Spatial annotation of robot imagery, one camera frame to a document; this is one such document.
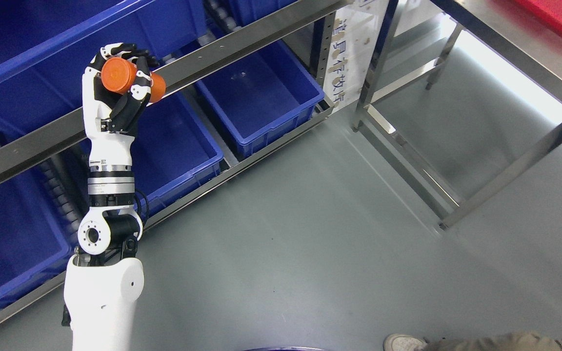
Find white printed sign board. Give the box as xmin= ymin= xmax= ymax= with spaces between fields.
xmin=323 ymin=0 xmax=388 ymax=111

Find stainless steel table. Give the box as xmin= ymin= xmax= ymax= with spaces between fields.
xmin=353 ymin=0 xmax=562 ymax=233

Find orange cylindrical capacitor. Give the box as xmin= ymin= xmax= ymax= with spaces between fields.
xmin=100 ymin=57 xmax=166 ymax=103

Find large blue plastic bin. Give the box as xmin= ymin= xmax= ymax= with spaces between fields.
xmin=0 ymin=0 xmax=206 ymax=137

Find blue bin lower middle-right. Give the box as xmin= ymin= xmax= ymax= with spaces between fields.
xmin=131 ymin=93 xmax=223 ymax=217

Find white shoe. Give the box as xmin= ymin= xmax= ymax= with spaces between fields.
xmin=383 ymin=333 xmax=428 ymax=351

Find metal shelf rack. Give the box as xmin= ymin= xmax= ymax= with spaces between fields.
xmin=0 ymin=0 xmax=348 ymax=351

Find blue bin lower right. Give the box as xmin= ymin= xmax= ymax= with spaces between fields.
xmin=195 ymin=40 xmax=325 ymax=158

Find blue bin lower middle-left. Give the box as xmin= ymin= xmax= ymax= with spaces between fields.
xmin=0 ymin=169 xmax=72 ymax=309

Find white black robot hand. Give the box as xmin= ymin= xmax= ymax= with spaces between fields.
xmin=81 ymin=42 xmax=159 ymax=172

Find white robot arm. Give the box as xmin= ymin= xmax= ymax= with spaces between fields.
xmin=62 ymin=162 xmax=145 ymax=351

